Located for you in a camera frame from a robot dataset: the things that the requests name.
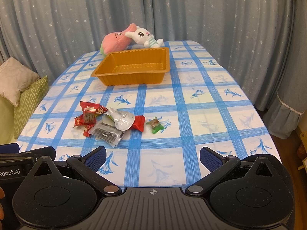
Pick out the grey star curtain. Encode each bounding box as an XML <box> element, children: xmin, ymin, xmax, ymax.
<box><xmin>1</xmin><ymin>0</ymin><xmax>306</xmax><ymax>139</ymax></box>

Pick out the red wrapper snack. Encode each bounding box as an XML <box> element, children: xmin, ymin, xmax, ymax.
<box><xmin>131</xmin><ymin>115</ymin><xmax>145</xmax><ymax>132</ymax></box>

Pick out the beige cushion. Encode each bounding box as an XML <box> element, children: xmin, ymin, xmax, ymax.
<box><xmin>0</xmin><ymin>57</ymin><xmax>40</xmax><ymax>107</ymax></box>

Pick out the green sofa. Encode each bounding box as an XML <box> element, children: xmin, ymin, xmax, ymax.
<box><xmin>0</xmin><ymin>97</ymin><xmax>17</xmax><ymax>144</ymax></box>

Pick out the pink starfish plush toy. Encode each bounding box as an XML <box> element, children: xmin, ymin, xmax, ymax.
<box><xmin>100</xmin><ymin>23</ymin><xmax>137</xmax><ymax>56</ymax></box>

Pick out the clear black seaweed snack packet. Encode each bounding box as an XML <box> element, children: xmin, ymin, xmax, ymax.
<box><xmin>88</xmin><ymin>122</ymin><xmax>124</xmax><ymax>147</ymax></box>

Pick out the small green candy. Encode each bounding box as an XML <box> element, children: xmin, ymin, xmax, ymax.
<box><xmin>146</xmin><ymin>117</ymin><xmax>164</xmax><ymax>134</ymax></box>

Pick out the blue checkered tablecloth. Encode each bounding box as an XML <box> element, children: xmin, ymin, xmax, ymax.
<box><xmin>17</xmin><ymin>40</ymin><xmax>278</xmax><ymax>187</ymax></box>

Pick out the silver green snack pouch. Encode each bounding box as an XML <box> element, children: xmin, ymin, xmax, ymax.
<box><xmin>105</xmin><ymin>108</ymin><xmax>135</xmax><ymax>131</ymax></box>

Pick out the green zigzag cushion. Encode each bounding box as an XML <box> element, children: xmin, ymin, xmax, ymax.
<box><xmin>14</xmin><ymin>75</ymin><xmax>49</xmax><ymax>139</ymax></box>

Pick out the orange plastic tray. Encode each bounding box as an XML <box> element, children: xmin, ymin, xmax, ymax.
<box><xmin>91</xmin><ymin>47</ymin><xmax>170</xmax><ymax>86</ymax></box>

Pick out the red snack packet top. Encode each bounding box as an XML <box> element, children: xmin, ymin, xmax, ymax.
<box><xmin>80</xmin><ymin>101</ymin><xmax>108</xmax><ymax>115</ymax></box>

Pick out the red square snack packet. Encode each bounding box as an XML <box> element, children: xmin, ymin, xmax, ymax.
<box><xmin>74</xmin><ymin>113</ymin><xmax>96</xmax><ymax>137</ymax></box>

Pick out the white bunny plush toy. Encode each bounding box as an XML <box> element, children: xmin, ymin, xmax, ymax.
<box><xmin>124</xmin><ymin>26</ymin><xmax>163</xmax><ymax>48</ymax></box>

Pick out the person left hand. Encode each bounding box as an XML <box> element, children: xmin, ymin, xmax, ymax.
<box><xmin>0</xmin><ymin>187</ymin><xmax>5</xmax><ymax>221</ymax></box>

